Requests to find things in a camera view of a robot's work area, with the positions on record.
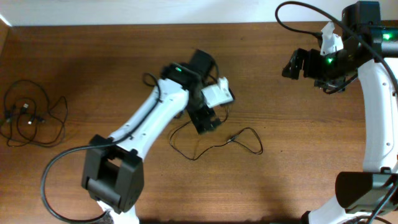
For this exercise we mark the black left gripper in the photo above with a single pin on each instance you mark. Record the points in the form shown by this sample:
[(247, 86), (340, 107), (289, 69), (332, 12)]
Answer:
[(204, 121)]

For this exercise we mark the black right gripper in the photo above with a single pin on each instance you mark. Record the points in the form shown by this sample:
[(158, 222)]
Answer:
[(311, 56)]

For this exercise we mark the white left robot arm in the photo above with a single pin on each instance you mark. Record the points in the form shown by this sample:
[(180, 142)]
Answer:
[(113, 172)]

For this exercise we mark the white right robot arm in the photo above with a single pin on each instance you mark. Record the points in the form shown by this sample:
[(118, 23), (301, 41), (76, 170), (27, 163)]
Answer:
[(358, 47)]

